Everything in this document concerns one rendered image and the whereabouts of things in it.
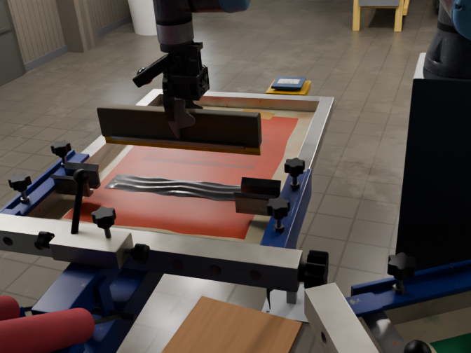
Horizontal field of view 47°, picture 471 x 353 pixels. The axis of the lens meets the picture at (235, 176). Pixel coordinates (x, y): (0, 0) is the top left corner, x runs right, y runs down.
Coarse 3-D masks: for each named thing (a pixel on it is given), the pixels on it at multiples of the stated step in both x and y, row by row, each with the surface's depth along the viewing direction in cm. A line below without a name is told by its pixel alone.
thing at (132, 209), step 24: (120, 168) 138; (144, 168) 137; (168, 168) 136; (192, 168) 135; (96, 192) 128; (120, 192) 127; (144, 192) 127; (72, 216) 119; (120, 216) 118; (144, 216) 117
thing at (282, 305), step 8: (304, 88) 179; (296, 248) 216; (304, 288) 235; (272, 296) 231; (280, 296) 231; (288, 296) 225; (296, 296) 227; (264, 304) 228; (272, 304) 227; (280, 304) 227; (288, 304) 227; (296, 304) 226; (272, 312) 223; (280, 312) 223; (288, 312) 222; (296, 312) 222; (296, 320) 218; (304, 320) 218
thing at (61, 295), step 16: (64, 272) 89; (80, 272) 88; (96, 272) 88; (112, 272) 93; (64, 288) 85; (80, 288) 85; (48, 304) 82; (64, 304) 82; (80, 304) 84; (96, 304) 88
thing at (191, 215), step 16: (272, 128) 153; (288, 128) 152; (272, 144) 144; (272, 160) 136; (192, 176) 132; (208, 176) 131; (224, 176) 131; (240, 176) 130; (256, 176) 130; (272, 176) 129; (176, 208) 120; (192, 208) 119; (208, 208) 119; (224, 208) 118; (160, 224) 114; (176, 224) 114; (192, 224) 114; (208, 224) 113; (224, 224) 113; (240, 224) 113
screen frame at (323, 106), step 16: (160, 96) 174; (208, 96) 169; (224, 96) 168; (240, 96) 167; (256, 96) 166; (272, 96) 165; (288, 96) 164; (304, 96) 163; (320, 112) 152; (320, 128) 143; (96, 144) 143; (112, 144) 147; (304, 144) 135; (320, 144) 140; (96, 160) 139; (48, 208) 122; (96, 224) 110; (224, 240) 102
